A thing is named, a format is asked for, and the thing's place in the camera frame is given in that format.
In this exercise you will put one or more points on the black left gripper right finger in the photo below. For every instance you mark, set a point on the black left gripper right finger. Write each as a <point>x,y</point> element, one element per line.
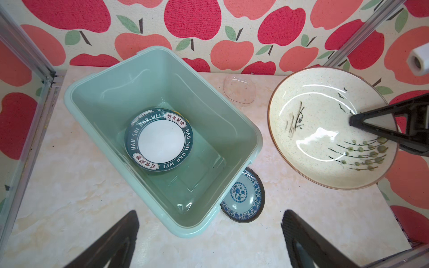
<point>307,248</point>

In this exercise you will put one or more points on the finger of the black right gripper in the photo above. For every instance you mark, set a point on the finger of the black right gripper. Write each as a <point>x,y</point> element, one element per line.
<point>415,112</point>
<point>414,144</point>

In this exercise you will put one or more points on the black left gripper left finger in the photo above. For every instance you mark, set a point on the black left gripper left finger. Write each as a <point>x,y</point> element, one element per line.
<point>113,249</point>

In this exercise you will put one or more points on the blue green patterned plate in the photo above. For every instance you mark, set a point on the blue green patterned plate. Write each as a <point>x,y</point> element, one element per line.
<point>246,199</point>

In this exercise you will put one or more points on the cream plate with grass motif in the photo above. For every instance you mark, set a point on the cream plate with grass motif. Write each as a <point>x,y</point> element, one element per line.
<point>308,118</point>

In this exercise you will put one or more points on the dark green lettered rim plate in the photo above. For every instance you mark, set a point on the dark green lettered rim plate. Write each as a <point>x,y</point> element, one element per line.
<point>159,139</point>

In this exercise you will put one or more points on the mint green plastic bin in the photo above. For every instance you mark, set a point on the mint green plastic bin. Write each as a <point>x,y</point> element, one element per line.
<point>187,195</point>

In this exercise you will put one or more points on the clear ribbed glass plate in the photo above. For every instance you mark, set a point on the clear ribbed glass plate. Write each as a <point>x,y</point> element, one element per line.
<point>239,89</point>

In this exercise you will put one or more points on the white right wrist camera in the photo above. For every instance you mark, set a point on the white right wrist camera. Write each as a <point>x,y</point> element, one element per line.
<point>418,60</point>

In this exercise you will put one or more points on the right aluminium corner post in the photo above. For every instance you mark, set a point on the right aluminium corner post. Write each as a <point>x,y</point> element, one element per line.
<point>383,13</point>

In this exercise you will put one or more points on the aluminium corner post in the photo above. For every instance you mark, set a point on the aluminium corner post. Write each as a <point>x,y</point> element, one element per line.
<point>29,56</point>
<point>383,13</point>

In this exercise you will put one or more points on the left aluminium corner post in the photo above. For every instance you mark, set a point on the left aluminium corner post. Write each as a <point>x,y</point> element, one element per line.
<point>29,56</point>

